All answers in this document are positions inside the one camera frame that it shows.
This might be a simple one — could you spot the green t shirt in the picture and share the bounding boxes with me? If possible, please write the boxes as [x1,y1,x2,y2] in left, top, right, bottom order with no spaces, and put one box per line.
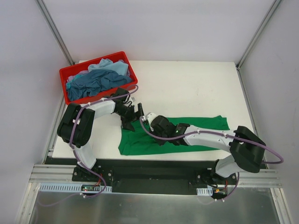
[118,115,229,156]

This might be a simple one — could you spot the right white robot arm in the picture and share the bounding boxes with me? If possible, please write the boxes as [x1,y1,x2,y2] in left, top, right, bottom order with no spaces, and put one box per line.
[145,113,265,184]

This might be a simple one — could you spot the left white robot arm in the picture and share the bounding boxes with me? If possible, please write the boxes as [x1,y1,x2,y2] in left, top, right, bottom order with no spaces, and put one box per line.
[57,88,144,182]

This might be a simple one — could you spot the dark blue t shirt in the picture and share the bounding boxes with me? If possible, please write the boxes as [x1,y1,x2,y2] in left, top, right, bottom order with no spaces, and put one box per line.
[66,70,132,101]

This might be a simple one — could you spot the light blue t shirt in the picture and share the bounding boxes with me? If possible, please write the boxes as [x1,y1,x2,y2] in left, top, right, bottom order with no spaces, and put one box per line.
[88,59,130,76]

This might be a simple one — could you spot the red plastic bin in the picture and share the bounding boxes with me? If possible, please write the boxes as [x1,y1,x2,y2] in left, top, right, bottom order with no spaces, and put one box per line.
[59,51,138,104]

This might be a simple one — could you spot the lavender t shirt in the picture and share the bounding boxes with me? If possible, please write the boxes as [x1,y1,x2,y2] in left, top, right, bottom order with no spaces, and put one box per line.
[67,71,88,82]

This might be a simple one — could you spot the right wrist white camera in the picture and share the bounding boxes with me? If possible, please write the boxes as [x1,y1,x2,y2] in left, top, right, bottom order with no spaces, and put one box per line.
[143,112,157,125]

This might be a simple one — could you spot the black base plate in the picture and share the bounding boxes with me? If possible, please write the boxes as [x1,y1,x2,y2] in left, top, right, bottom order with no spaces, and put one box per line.
[45,157,236,195]

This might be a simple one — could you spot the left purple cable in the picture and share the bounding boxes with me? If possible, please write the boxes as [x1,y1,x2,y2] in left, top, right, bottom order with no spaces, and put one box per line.
[37,84,140,207]

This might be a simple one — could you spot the right white cable duct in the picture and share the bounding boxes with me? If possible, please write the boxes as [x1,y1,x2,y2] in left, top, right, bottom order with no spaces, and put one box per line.
[196,188,213,196]

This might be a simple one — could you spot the white cable duct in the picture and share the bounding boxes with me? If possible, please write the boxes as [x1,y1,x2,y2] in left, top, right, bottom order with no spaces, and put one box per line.
[196,188,213,196]
[39,183,112,194]

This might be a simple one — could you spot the left white cable duct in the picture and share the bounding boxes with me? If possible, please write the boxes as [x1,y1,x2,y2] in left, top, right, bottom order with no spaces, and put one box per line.
[39,183,112,194]

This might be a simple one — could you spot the aluminium front rail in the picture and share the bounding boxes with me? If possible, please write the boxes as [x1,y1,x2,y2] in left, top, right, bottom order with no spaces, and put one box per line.
[29,164,282,188]

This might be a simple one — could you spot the left aluminium frame post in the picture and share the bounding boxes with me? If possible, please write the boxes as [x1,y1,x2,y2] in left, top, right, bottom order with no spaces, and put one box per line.
[35,0,75,65]

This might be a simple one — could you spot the aluminium frame post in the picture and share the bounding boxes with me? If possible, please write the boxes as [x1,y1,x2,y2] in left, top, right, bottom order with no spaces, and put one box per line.
[236,0,283,70]
[35,0,75,65]

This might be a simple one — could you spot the right aluminium frame post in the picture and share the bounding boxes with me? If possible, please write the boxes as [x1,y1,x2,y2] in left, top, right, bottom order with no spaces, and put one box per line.
[236,0,283,70]

